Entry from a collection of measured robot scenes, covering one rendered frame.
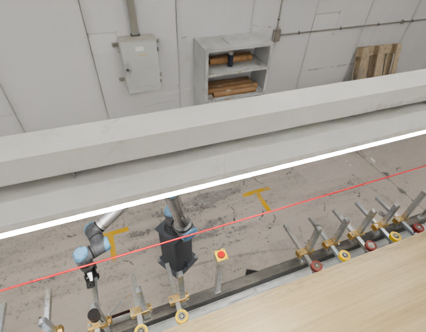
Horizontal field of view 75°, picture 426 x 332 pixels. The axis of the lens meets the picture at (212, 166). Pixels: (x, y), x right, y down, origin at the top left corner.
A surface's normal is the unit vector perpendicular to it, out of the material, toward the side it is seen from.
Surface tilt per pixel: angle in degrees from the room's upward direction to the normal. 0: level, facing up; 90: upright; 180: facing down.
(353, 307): 0
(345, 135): 61
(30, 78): 90
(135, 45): 90
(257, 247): 0
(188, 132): 90
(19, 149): 0
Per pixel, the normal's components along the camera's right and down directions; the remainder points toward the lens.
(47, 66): 0.37, 0.64
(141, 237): 0.04, -0.73
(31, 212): 0.32, 0.21
